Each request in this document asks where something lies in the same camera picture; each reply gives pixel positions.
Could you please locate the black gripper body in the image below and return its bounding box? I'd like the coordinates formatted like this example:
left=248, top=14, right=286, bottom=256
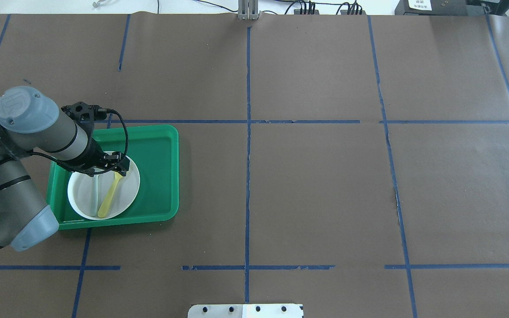
left=76, top=140, right=122, bottom=175

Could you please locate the yellow plastic spoon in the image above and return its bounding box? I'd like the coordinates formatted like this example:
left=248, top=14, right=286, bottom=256
left=97, top=172, right=124, bottom=219

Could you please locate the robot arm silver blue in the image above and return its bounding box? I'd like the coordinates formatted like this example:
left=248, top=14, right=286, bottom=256
left=0, top=86, right=130, bottom=252

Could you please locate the translucent blue plastic fork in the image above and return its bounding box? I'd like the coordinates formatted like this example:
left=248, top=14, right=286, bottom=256
left=88, top=175, right=100, bottom=217

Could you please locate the green plastic tray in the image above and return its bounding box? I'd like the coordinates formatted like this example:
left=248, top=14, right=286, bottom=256
left=46, top=125, right=179, bottom=230

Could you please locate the white round plate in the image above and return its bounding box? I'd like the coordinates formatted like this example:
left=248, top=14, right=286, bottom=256
left=67, top=157, right=140, bottom=221

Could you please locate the black computer box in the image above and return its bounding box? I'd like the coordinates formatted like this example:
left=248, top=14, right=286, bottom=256
left=394, top=0, right=486, bottom=16

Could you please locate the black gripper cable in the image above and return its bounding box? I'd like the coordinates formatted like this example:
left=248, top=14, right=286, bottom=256
left=29, top=109, right=129, bottom=174

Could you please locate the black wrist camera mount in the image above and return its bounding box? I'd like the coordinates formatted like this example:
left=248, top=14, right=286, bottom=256
left=60, top=102, right=108, bottom=125

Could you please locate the white column pedestal base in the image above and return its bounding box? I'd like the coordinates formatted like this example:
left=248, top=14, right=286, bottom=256
left=187, top=303, right=304, bottom=318

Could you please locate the aluminium frame post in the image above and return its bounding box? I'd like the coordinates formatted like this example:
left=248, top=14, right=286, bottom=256
left=238, top=0, right=260, bottom=20

